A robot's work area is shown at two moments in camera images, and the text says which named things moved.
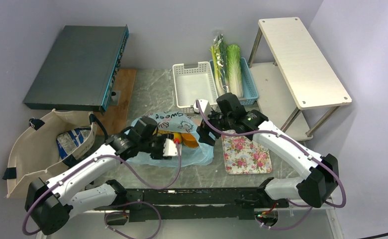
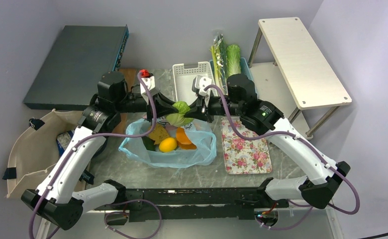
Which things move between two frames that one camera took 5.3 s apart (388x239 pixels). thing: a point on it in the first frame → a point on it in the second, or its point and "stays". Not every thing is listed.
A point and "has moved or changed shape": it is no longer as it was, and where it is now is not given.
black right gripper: x=203 y=130 → x=202 y=111
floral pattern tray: x=242 y=156 stays
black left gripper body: x=154 y=145 → x=132 y=103
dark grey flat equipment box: x=81 y=74 stays
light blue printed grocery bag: x=194 y=151 has moved or changed shape
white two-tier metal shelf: x=298 y=91 stays
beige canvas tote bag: x=45 y=148 stays
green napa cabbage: x=234 y=70 stays
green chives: x=222 y=59 stays
